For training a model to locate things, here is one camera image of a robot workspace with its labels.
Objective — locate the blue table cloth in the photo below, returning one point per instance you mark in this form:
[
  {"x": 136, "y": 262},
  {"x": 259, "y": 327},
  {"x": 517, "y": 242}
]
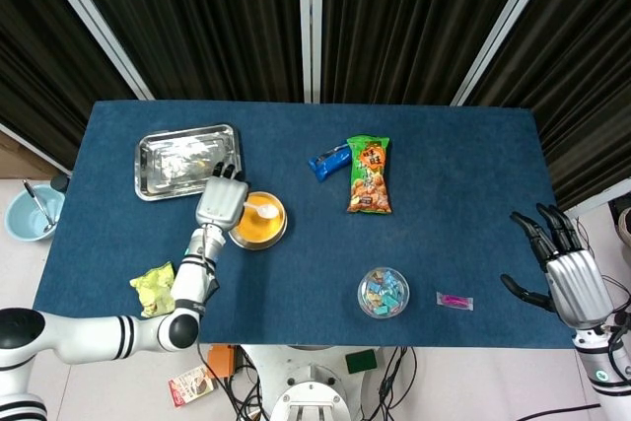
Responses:
[{"x": 320, "y": 253}]

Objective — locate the small printed food packet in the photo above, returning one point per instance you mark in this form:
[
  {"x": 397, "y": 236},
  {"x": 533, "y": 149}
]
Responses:
[{"x": 191, "y": 386}]

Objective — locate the light blue plastic bowl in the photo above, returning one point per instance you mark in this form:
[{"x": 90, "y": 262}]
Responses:
[{"x": 24, "y": 219}]

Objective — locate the blue snack packet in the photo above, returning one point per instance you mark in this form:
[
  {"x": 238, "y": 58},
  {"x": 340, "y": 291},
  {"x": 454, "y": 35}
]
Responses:
[{"x": 330, "y": 164}]

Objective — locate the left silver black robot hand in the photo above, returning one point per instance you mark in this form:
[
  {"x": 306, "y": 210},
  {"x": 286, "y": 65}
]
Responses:
[{"x": 222, "y": 201}]

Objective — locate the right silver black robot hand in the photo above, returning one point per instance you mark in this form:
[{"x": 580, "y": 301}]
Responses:
[{"x": 579, "y": 288}]

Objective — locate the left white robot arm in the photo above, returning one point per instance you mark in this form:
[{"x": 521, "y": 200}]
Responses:
[{"x": 93, "y": 337}]

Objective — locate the beige bowl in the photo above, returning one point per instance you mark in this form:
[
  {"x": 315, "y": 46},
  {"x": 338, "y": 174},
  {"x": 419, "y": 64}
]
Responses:
[{"x": 261, "y": 231}]

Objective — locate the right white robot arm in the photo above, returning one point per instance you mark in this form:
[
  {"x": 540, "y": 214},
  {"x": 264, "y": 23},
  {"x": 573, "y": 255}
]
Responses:
[{"x": 606, "y": 381}]

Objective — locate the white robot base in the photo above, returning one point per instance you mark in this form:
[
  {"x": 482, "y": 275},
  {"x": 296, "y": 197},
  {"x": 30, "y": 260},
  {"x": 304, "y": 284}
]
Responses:
[{"x": 310, "y": 391}]

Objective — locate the silver metal tray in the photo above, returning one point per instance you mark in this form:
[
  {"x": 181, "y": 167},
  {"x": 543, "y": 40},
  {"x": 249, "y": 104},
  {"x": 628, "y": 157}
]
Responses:
[{"x": 172, "y": 164}]

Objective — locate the yellow-green crumpled snack bag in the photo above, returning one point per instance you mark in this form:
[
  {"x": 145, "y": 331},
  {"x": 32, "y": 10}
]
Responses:
[{"x": 153, "y": 293}]

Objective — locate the white frame post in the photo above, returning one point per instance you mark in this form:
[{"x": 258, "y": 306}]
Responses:
[
  {"x": 508, "y": 21},
  {"x": 93, "y": 21},
  {"x": 310, "y": 21}
]

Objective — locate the pink sachet in clear wrapper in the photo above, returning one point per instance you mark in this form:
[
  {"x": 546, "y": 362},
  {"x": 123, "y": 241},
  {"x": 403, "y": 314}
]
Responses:
[{"x": 454, "y": 301}]

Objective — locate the orange device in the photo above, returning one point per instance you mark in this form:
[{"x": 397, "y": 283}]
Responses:
[{"x": 222, "y": 362}]

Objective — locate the small white object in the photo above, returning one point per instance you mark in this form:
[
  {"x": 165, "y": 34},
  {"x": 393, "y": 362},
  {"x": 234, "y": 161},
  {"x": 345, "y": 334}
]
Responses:
[{"x": 268, "y": 212}]

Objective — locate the black round object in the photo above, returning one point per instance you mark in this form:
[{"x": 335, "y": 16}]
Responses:
[{"x": 60, "y": 183}]

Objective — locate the clear bowl of candies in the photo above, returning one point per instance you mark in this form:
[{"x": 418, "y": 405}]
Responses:
[{"x": 383, "y": 293}]

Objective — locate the green orange snack bag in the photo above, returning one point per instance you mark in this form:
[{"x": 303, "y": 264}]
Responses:
[{"x": 370, "y": 179}]

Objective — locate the dark green block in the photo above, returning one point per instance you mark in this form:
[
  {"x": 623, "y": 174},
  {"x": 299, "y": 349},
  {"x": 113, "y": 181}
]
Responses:
[{"x": 361, "y": 361}]

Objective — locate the orange bowl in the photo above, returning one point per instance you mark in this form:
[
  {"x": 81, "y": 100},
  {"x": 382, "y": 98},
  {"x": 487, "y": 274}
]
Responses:
[{"x": 259, "y": 246}]

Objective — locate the black pleated curtain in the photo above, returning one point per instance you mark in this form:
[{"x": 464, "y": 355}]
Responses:
[
  {"x": 581, "y": 71},
  {"x": 414, "y": 21},
  {"x": 197, "y": 21},
  {"x": 39, "y": 71}
]

